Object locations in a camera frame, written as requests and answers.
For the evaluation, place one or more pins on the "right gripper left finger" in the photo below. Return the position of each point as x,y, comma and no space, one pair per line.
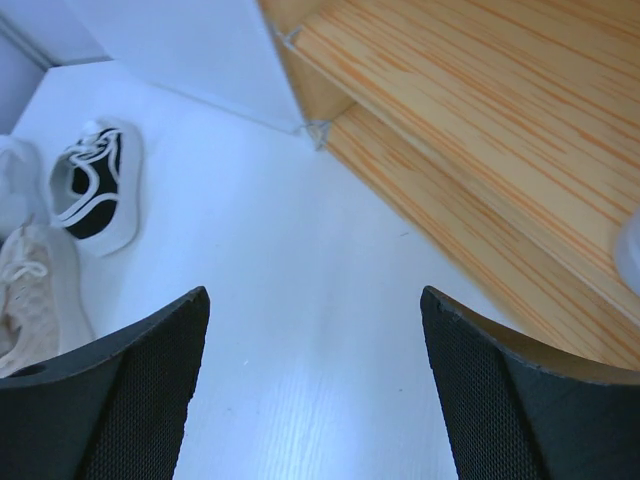
115,408

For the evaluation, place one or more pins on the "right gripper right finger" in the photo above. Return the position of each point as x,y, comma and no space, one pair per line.
517,408

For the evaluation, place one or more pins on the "white leather sneaker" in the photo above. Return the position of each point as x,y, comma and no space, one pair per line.
627,253
22,199

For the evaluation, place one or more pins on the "black and white sneaker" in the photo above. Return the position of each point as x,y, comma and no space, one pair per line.
94,186

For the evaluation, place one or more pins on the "white translucent cabinet door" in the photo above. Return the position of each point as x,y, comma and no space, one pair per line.
218,52

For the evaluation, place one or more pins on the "wooden shoe cabinet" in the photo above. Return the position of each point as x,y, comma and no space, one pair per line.
507,132

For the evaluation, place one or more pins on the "beige lace sneaker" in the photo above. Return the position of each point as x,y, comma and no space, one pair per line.
42,315

